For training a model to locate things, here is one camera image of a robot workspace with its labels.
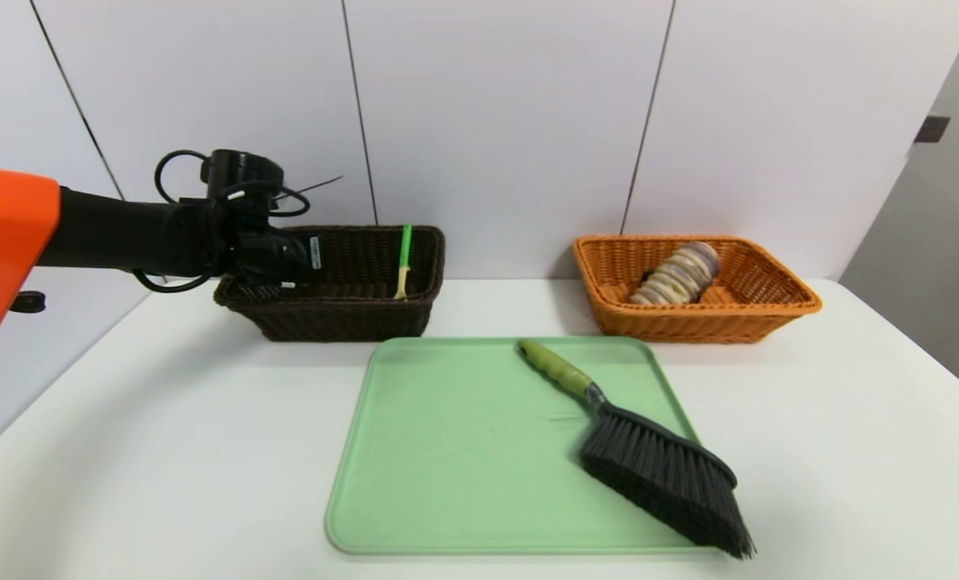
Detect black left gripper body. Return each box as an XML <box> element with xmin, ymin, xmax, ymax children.
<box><xmin>279</xmin><ymin>234</ymin><xmax>325</xmax><ymax>274</ymax></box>

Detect orange wicker basket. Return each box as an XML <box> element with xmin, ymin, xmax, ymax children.
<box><xmin>572</xmin><ymin>235</ymin><xmax>821</xmax><ymax>345</ymax></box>

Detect swirled purple bread roll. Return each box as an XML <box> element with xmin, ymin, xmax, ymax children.
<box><xmin>629</xmin><ymin>242</ymin><xmax>720</xmax><ymax>305</ymax></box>

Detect yellow pasta spoon green handle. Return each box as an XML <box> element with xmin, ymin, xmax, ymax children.
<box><xmin>395</xmin><ymin>225</ymin><xmax>413</xmax><ymax>300</ymax></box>

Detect black brush with green handle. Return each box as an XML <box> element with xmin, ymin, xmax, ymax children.
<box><xmin>517</xmin><ymin>339</ymin><xmax>754</xmax><ymax>558</ymax></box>

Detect dark brown wicker basket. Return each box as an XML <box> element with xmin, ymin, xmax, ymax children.
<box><xmin>214</xmin><ymin>226</ymin><xmax>446</xmax><ymax>342</ymax></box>

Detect light green plastic tray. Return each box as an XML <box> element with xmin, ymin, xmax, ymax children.
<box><xmin>325</xmin><ymin>336</ymin><xmax>725</xmax><ymax>555</ymax></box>

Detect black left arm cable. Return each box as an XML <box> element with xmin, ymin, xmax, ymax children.
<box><xmin>133</xmin><ymin>149</ymin><xmax>312</xmax><ymax>295</ymax></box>

